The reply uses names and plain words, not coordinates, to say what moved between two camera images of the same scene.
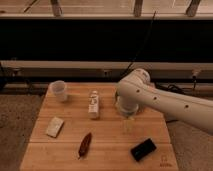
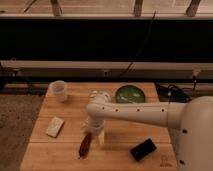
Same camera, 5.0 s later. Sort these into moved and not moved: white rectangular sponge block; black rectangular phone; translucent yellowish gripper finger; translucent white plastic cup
Moved: translucent yellowish gripper finger
Not moved: black rectangular phone; white rectangular sponge block; translucent white plastic cup
